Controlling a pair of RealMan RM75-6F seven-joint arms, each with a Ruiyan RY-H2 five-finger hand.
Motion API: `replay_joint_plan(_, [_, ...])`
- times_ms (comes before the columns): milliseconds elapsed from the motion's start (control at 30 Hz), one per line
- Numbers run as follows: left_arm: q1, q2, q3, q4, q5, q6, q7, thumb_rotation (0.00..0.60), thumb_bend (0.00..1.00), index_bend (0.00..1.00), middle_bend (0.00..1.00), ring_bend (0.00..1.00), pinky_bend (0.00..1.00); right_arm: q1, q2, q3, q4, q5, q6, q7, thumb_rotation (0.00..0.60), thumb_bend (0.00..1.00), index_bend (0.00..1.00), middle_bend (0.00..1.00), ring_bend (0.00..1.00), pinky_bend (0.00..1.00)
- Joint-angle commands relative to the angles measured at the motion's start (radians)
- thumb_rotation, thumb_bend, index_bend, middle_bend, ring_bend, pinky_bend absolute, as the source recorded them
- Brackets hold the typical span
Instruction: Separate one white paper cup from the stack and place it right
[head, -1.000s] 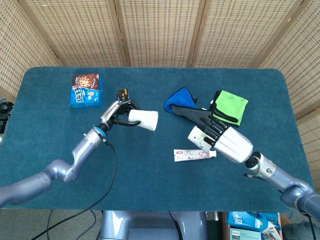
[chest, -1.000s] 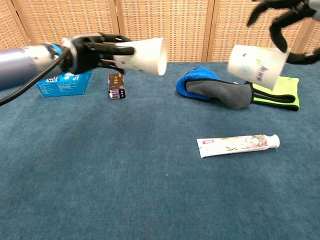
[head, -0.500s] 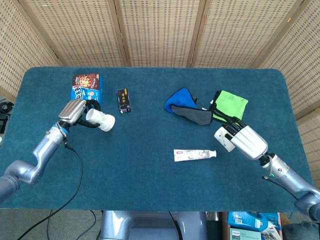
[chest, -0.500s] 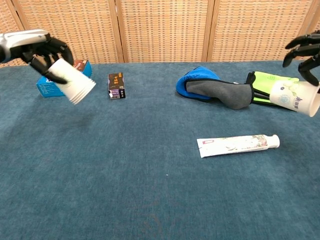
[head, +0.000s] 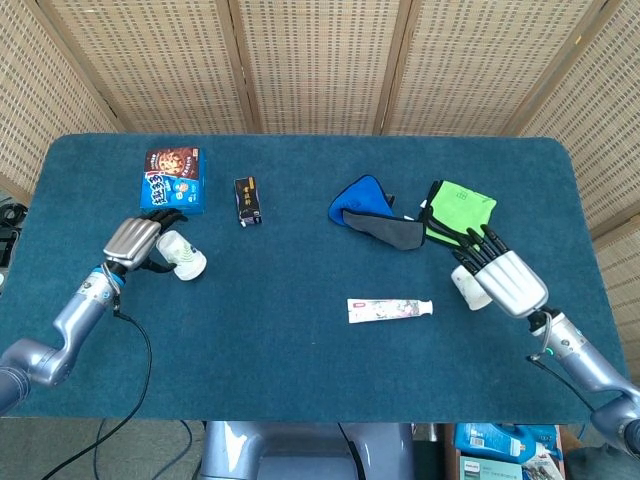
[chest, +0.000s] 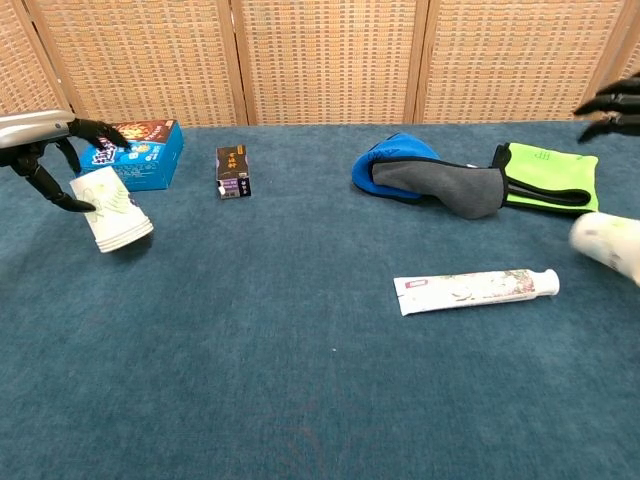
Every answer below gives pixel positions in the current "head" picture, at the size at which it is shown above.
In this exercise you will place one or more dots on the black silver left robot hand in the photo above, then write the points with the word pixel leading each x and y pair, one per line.
pixel 132 242

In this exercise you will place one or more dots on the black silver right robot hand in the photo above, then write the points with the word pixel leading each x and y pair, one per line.
pixel 512 282

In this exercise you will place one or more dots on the silver-blue right robot arm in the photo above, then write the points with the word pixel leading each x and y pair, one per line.
pixel 590 362

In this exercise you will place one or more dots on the silver-blue left robot arm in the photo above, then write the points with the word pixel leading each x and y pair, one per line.
pixel 75 320

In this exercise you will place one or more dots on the blue cookie box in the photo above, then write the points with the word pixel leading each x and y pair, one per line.
pixel 174 182

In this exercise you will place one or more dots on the green cloth with black trim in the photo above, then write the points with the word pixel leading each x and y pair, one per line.
pixel 462 207

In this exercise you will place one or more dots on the small black carton box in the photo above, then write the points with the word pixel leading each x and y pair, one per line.
pixel 248 200

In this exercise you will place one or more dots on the white toothpaste tube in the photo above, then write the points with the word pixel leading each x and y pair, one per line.
pixel 385 310

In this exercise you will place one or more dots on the blue detergent refill pouch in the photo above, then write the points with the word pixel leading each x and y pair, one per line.
pixel 505 440

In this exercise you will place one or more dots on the blue and grey cloth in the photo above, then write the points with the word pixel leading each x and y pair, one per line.
pixel 360 202

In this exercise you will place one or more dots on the teal Philips carton box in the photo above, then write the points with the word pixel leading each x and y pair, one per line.
pixel 492 469

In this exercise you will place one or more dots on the woven bamboo folding screen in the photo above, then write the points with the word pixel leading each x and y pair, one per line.
pixel 320 65

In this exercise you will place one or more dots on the silver-blue robot torso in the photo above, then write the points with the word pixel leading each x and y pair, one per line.
pixel 295 450

